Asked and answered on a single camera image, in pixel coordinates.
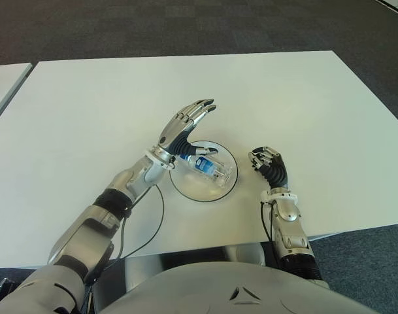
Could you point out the silver robot torso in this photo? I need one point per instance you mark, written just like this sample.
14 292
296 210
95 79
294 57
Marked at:
218 288

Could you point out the black metal stand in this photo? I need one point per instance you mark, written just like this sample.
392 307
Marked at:
4 282

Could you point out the white side table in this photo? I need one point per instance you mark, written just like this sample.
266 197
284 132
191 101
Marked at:
6 81

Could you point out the clear water bottle blue cap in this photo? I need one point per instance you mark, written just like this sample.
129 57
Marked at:
205 165

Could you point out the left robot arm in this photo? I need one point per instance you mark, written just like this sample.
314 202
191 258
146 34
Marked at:
87 229

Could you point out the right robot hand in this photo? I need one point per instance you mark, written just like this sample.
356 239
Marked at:
277 171

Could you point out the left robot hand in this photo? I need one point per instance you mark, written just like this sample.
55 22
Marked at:
177 131

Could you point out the white plate black rim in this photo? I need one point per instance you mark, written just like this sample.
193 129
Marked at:
192 186

